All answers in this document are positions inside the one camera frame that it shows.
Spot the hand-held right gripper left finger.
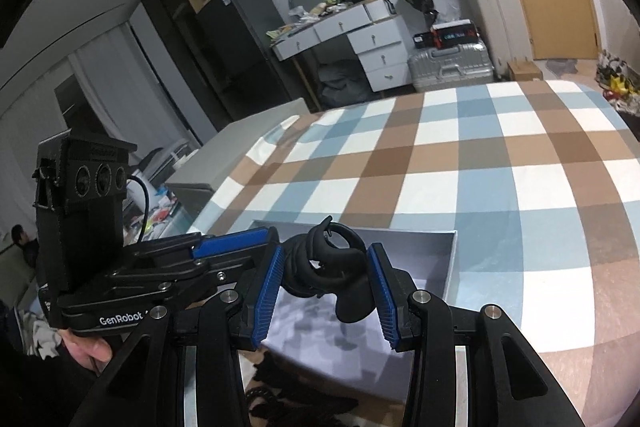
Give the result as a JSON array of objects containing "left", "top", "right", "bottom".
[{"left": 70, "top": 243, "right": 287, "bottom": 427}]

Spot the white desk with drawers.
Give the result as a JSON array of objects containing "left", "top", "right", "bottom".
[{"left": 271, "top": 0, "right": 414, "bottom": 96}]

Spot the dark wooden cabinet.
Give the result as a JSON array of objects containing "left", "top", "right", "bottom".
[{"left": 141, "top": 0, "right": 236, "bottom": 132}]

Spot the dark bag under desk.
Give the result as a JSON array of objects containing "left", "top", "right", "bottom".
[{"left": 317, "top": 59, "right": 374, "bottom": 108}]

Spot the small cardboard box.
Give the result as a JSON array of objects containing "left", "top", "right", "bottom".
[{"left": 507, "top": 60, "right": 544, "bottom": 82}]

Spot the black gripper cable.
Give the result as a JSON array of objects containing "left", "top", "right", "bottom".
[{"left": 127, "top": 176, "right": 152, "bottom": 239}]

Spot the black ruffled scrunchie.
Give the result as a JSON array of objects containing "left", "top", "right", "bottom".
[{"left": 244, "top": 351, "right": 359, "bottom": 427}]

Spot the black box with blue label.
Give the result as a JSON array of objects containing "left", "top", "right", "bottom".
[{"left": 431, "top": 20, "right": 482, "bottom": 49}]

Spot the grey bed footboard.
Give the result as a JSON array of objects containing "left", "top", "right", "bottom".
[{"left": 165, "top": 98, "right": 309, "bottom": 228}]

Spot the pile of colourful toys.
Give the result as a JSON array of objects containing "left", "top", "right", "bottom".
[{"left": 595, "top": 49, "right": 640, "bottom": 114}]

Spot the plaid blanket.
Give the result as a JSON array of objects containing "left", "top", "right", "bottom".
[{"left": 192, "top": 78, "right": 633, "bottom": 427}]

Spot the cluttered side table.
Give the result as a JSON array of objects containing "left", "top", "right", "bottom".
[{"left": 124, "top": 147, "right": 202, "bottom": 240}]

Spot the person's left hand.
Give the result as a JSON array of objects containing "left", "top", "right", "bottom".
[{"left": 57, "top": 329, "right": 114, "bottom": 376}]

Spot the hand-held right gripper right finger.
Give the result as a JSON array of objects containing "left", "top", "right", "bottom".
[{"left": 367, "top": 243, "right": 576, "bottom": 427}]

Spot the grey storage box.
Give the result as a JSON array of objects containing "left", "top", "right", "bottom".
[{"left": 249, "top": 219, "right": 459, "bottom": 404}]

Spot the black refrigerator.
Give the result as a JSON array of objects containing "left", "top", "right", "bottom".
[{"left": 196, "top": 0, "right": 297, "bottom": 120}]

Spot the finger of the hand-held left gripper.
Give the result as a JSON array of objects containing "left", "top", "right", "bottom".
[
  {"left": 190, "top": 227, "right": 281, "bottom": 262},
  {"left": 162, "top": 252, "right": 268, "bottom": 308}
]

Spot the silver suitcase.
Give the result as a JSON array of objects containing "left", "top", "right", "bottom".
[{"left": 407, "top": 41, "right": 496, "bottom": 94}]

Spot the white upright suitcase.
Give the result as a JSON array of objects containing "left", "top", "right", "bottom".
[{"left": 461, "top": 0, "right": 534, "bottom": 80}]

